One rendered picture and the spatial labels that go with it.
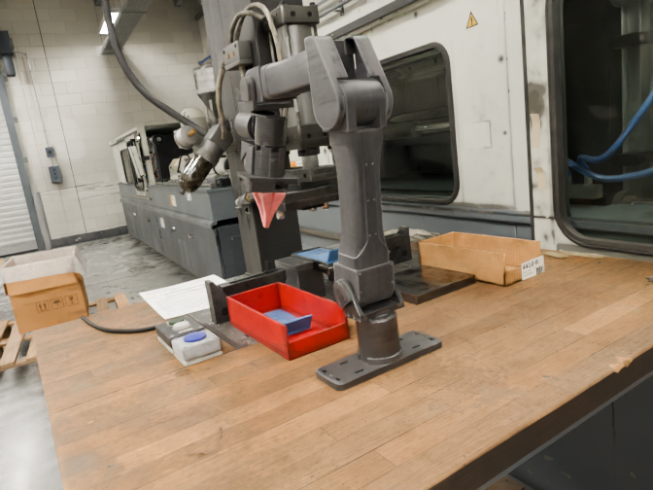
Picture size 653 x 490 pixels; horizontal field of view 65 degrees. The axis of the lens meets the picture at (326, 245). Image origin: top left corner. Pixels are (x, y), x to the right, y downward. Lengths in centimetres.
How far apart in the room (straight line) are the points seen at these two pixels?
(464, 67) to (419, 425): 120
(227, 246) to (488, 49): 310
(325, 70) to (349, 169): 13
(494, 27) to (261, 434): 124
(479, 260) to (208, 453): 70
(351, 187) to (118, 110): 973
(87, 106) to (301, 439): 984
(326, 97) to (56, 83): 973
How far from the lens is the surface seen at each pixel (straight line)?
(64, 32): 1051
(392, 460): 59
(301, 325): 93
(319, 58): 70
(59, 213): 1023
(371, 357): 77
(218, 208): 421
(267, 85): 88
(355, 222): 72
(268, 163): 92
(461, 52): 165
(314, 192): 109
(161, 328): 103
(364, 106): 70
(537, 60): 140
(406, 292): 104
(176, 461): 66
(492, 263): 110
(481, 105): 159
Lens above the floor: 124
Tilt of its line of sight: 12 degrees down
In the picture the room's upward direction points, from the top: 8 degrees counter-clockwise
